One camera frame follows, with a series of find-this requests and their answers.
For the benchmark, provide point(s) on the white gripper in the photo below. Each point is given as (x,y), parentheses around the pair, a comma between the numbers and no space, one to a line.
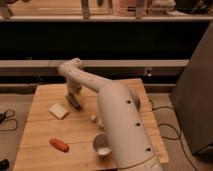
(73,87)

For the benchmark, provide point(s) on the dark grey eraser block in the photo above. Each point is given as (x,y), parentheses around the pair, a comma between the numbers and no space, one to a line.
(73,101)

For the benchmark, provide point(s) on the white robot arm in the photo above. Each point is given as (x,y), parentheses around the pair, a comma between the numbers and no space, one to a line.
(132,149)

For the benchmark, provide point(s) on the white sponge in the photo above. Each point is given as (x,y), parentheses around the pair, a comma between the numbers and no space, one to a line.
(58,111)

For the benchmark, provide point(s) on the white plastic bottle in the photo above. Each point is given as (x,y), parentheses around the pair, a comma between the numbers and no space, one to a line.
(98,121)

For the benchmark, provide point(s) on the orange toy carrot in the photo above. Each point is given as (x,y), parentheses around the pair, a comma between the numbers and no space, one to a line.
(58,144)

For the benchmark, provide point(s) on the white cup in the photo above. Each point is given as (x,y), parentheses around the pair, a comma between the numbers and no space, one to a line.
(101,145)

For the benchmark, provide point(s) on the black object floor corner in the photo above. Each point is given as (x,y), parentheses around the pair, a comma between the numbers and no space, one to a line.
(4,164)

